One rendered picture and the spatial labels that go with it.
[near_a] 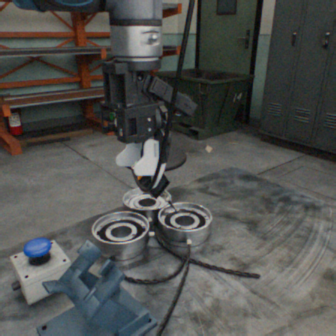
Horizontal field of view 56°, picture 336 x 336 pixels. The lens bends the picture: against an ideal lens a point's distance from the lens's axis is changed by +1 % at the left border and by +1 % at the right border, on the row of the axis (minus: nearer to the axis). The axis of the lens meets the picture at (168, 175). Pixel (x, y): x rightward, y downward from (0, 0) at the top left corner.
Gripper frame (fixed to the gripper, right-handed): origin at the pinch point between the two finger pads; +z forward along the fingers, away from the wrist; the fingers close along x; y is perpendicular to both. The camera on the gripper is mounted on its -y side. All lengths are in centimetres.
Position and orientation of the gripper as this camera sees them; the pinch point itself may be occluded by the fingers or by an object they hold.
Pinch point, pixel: (151, 176)
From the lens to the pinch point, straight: 56.9
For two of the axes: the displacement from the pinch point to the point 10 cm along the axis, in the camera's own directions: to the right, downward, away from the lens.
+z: 0.0, 9.1, 4.2
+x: 6.6, 3.2, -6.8
